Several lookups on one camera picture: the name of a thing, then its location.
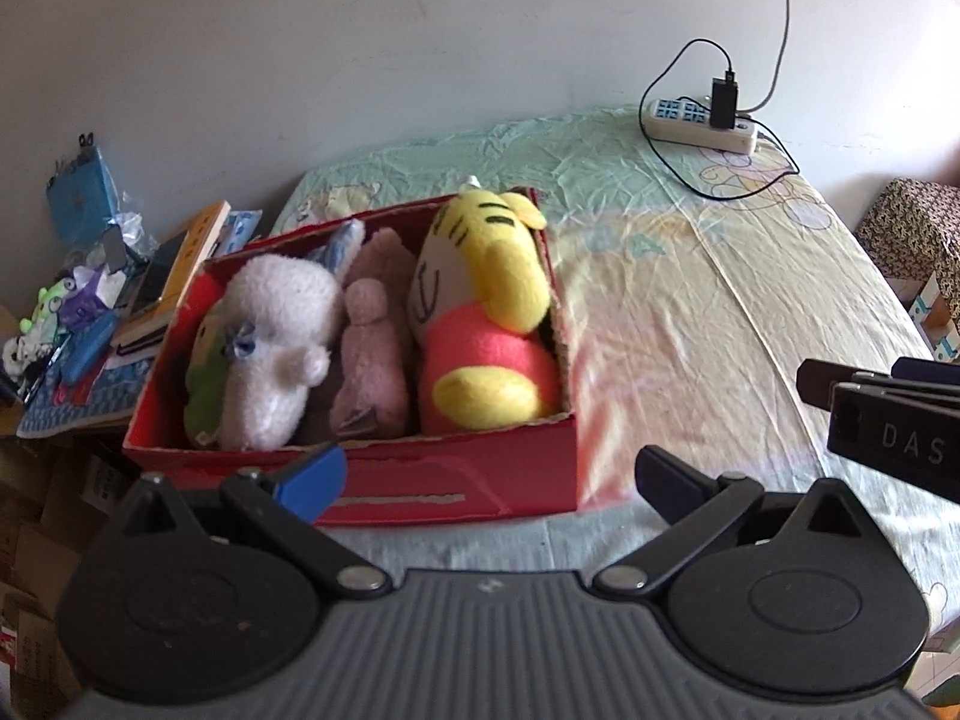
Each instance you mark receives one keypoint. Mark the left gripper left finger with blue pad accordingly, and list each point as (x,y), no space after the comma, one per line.
(277,511)

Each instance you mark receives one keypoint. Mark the left gripper right finger with dark pad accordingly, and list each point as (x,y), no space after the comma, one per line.
(701,514)

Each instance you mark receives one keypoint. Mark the green plush toy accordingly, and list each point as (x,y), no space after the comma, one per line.
(206,382)

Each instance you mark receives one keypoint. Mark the mauve bear plush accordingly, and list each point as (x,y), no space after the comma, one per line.
(367,392)

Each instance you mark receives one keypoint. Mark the white bunny plush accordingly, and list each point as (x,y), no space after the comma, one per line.
(282,316)

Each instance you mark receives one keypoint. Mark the yellow tiger plush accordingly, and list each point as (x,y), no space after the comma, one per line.
(476,302)

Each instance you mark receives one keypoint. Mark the red cardboard box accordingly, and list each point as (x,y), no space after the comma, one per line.
(528,469)

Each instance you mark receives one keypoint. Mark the floral patterned box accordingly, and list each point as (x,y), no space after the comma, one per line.
(910,232)

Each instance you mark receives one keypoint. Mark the green cartoon bed sheet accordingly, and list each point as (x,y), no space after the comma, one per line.
(693,284)

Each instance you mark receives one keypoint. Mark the blue patterned cloth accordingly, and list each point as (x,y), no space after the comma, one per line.
(103,398)

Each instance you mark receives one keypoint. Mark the blue pencil case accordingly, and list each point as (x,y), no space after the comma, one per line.
(87,347)

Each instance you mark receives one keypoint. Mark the yellow book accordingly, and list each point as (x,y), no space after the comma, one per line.
(169,274)

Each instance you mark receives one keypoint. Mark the blue patterned book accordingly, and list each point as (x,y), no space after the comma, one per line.
(237,231)

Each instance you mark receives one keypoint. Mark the purple tissue pack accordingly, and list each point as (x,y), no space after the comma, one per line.
(96,291)

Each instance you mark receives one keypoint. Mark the small green frog toy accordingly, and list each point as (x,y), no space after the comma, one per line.
(49,301)

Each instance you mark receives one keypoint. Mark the black charger plug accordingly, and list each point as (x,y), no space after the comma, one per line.
(723,101)

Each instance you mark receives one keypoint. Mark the white power strip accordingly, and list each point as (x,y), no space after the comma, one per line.
(686,122)

